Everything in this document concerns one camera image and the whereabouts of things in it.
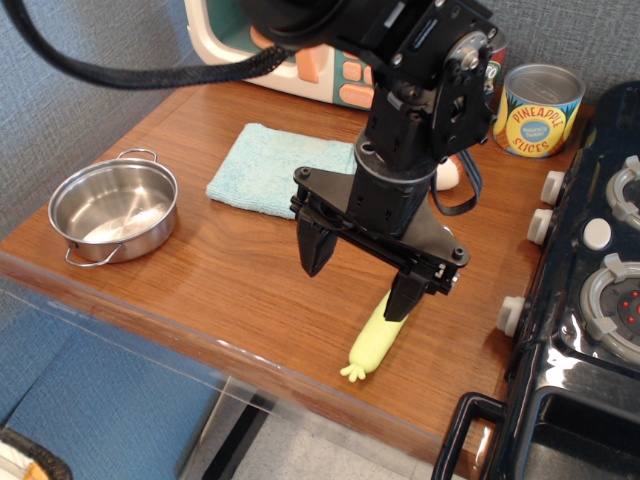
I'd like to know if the tomato sauce can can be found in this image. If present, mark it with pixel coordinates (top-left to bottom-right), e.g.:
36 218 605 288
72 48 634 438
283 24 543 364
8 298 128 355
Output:
484 31 507 103

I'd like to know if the black braided cable sleeve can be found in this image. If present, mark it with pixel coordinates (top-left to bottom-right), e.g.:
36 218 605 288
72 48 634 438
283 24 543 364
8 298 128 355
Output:
0 0 297 91

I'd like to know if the small stainless steel pot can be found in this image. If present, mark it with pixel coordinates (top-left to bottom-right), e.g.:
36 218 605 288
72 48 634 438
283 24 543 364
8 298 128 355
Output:
48 149 179 268

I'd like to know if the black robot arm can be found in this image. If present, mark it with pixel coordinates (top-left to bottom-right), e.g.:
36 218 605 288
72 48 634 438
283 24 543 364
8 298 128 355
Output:
242 1 496 321

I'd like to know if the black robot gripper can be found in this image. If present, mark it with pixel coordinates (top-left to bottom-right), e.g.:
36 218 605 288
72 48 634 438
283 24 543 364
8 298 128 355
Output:
291 143 471 321

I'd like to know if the green handled metal spoon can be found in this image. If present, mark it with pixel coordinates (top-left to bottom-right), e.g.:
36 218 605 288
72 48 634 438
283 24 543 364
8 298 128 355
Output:
340 292 408 383

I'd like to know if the pineapple slices can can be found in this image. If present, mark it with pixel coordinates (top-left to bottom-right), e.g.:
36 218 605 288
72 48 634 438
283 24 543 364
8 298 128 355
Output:
493 64 586 159

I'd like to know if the white plush mushroom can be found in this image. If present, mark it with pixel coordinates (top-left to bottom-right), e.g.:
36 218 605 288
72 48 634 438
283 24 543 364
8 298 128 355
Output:
436 155 460 192

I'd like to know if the white stove knob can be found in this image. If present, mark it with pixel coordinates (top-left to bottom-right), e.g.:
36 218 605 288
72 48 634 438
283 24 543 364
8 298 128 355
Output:
527 209 553 246
497 296 525 337
540 170 565 206

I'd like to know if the teal toy microwave oven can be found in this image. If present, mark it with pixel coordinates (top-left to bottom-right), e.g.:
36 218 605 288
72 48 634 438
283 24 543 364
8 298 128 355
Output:
184 0 374 110

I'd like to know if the white stove knob middle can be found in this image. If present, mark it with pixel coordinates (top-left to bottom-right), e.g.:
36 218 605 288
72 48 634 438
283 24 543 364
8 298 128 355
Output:
527 209 553 246

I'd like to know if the black rimmed basket corner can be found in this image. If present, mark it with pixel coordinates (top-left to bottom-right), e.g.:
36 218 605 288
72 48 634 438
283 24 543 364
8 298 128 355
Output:
1 426 73 480

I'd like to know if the black toy stove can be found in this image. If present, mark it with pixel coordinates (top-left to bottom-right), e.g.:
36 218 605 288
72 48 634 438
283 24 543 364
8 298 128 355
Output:
431 81 640 480

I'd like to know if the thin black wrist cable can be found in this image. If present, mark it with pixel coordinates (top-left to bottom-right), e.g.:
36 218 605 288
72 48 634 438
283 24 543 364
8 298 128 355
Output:
429 148 484 217

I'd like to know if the black stove oven handle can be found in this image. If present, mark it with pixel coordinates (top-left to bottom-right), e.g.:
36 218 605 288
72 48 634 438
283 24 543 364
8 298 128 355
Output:
431 392 506 480

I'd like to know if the light blue folded towel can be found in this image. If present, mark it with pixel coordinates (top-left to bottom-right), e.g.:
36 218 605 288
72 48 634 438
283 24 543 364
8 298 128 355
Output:
206 123 356 220

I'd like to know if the white stove knob front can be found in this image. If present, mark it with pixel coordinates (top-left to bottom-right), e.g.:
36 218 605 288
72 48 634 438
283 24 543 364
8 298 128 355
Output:
497 296 525 337

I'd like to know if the white stove knob rear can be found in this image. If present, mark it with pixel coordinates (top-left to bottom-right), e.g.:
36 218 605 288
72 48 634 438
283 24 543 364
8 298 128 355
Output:
540 170 565 206

